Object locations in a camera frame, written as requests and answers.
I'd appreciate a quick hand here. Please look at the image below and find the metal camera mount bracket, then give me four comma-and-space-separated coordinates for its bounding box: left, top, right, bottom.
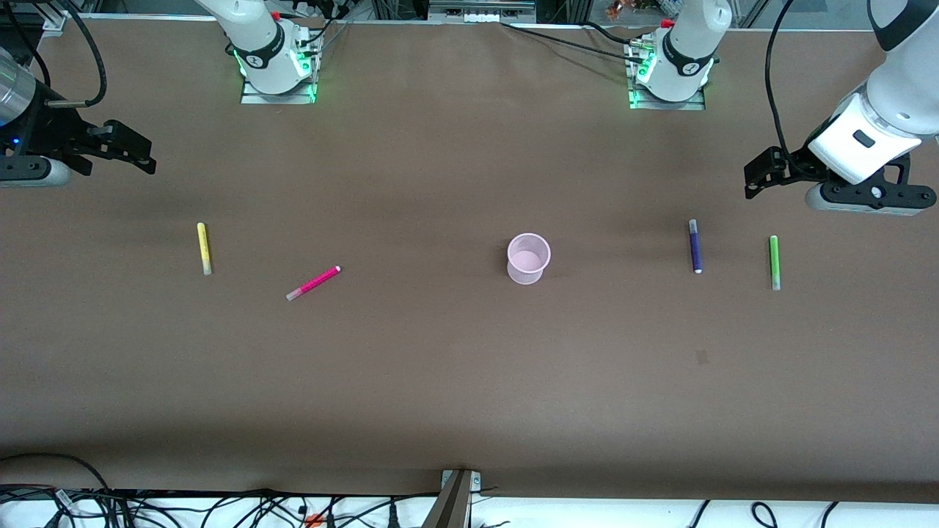
422, 469, 483, 528

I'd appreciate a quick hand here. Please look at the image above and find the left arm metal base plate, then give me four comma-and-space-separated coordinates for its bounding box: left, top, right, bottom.
627, 40, 707, 111

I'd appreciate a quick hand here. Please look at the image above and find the white power strip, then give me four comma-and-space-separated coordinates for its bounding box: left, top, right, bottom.
428, 0, 538, 24

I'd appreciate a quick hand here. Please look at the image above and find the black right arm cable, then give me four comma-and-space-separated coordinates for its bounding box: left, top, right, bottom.
44, 0, 109, 109

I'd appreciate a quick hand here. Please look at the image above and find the pink mesh pen holder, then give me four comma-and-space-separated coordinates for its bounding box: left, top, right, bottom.
506, 232, 552, 285

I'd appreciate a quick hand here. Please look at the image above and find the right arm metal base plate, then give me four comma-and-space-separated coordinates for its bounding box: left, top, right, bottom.
241, 40, 321, 105

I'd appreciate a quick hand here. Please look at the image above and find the black arched cable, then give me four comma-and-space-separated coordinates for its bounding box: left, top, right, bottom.
0, 452, 112, 494

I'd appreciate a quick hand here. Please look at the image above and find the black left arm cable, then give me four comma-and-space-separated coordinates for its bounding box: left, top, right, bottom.
764, 0, 800, 166

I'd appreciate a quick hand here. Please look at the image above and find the pink highlighter pen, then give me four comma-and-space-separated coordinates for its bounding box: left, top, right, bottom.
285, 265, 342, 302

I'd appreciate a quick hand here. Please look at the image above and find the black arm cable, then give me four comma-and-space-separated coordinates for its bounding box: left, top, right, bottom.
44, 0, 109, 109
764, 0, 800, 166

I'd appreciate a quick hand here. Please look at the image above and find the black cable on table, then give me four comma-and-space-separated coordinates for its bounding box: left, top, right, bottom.
501, 22, 646, 63

